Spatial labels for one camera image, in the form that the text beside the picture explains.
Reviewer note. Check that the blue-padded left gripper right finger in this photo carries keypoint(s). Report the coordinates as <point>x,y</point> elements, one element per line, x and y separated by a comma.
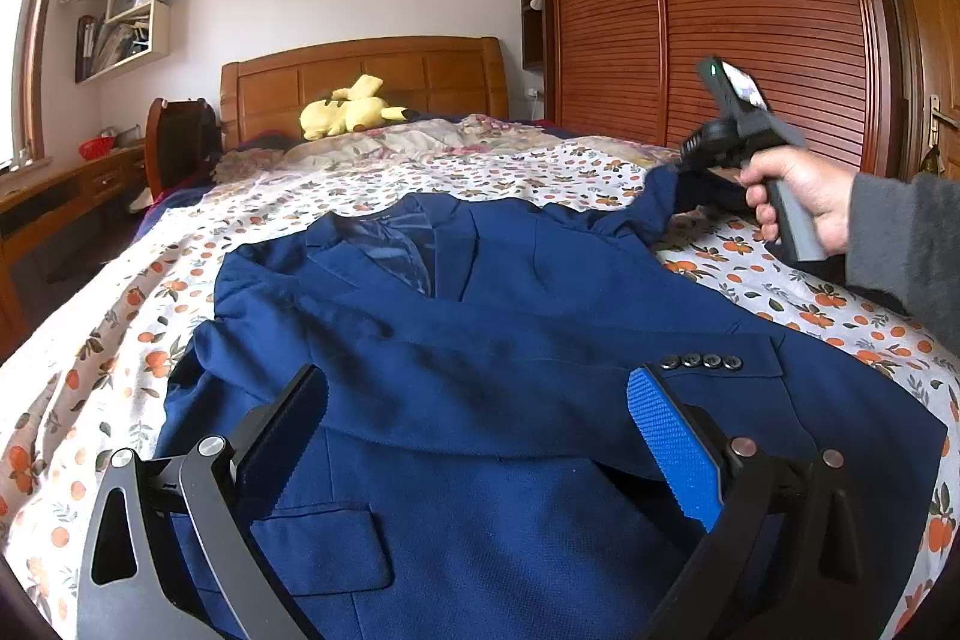
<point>784,546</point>

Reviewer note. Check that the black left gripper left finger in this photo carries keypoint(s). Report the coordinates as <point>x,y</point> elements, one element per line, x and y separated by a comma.
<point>130,584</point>

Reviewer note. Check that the navy blue suit jacket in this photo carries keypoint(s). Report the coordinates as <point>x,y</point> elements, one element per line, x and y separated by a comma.
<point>460,461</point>

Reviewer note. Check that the person's right hand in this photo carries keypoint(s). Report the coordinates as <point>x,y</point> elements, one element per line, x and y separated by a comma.
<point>821,187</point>

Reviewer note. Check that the orange-print white bed sheet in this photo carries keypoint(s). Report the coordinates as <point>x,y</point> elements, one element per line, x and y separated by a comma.
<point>93,377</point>

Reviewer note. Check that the floral quilt at headboard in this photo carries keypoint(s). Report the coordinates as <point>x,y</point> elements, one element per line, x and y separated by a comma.
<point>335,159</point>

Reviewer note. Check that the yellow Pikachu plush toy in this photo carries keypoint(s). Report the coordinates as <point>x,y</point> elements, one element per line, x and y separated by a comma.
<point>357,108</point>

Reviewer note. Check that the wooden desk cabinet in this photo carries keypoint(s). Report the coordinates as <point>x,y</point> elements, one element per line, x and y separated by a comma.
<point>31,215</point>

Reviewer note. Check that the wooden chair with black bag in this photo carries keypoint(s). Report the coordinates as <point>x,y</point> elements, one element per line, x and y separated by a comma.
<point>181,138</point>

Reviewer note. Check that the red bowl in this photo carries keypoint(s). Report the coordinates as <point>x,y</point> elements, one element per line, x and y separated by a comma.
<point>96,148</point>

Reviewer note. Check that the wooden door with handle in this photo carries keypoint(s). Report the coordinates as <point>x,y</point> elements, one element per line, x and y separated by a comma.
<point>929,63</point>

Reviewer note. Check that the white wall shelf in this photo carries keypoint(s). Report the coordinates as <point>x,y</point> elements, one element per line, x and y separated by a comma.
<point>120,35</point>

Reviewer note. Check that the window with wooden frame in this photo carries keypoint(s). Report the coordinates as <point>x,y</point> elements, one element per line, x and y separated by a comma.
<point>23,32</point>

